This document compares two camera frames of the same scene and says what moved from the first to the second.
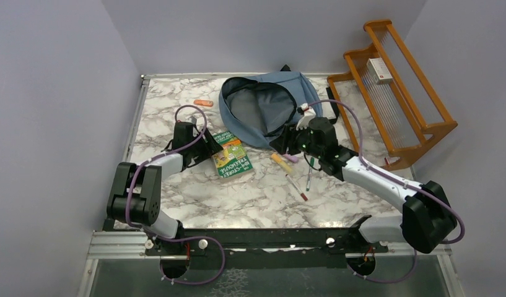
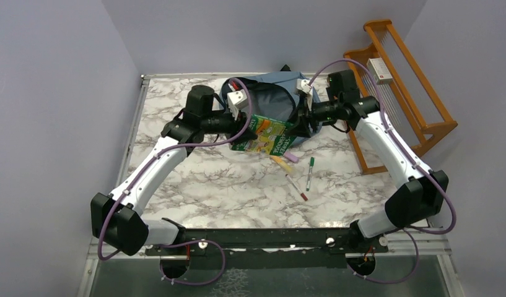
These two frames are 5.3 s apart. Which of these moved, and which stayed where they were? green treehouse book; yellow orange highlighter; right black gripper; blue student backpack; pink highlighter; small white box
Moved: green treehouse book; right black gripper
Stayed: pink highlighter; blue student backpack; yellow orange highlighter; small white box
